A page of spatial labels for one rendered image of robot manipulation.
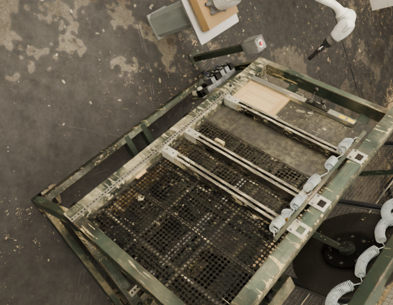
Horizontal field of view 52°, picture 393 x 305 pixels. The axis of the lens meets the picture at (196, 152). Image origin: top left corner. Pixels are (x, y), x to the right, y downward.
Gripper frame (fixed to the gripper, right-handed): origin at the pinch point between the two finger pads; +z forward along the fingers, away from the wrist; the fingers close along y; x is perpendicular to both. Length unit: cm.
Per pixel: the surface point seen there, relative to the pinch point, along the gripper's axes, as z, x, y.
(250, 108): 39, -6, -47
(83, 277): 189, -45, -188
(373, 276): -6, -141, -85
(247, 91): 52, 9, -27
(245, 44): 47, 47, -1
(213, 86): 65, 30, -43
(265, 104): 40, -9, -29
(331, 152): 1, -67, -44
